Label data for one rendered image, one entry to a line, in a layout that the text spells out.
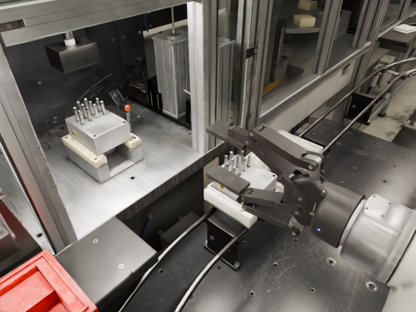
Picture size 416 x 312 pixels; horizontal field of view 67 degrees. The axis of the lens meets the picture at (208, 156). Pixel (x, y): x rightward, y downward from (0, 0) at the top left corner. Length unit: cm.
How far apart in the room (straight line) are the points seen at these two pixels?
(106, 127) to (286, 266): 58
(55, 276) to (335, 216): 43
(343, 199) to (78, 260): 48
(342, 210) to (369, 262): 6
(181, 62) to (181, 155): 26
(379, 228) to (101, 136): 58
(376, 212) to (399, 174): 94
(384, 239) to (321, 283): 54
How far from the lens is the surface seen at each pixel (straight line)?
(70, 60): 74
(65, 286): 57
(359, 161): 132
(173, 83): 92
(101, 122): 80
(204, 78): 74
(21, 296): 61
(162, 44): 91
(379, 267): 40
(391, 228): 39
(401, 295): 40
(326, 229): 41
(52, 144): 99
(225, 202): 76
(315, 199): 42
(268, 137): 41
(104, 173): 79
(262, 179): 76
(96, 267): 65
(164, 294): 86
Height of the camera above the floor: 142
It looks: 38 degrees down
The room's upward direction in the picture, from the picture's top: straight up
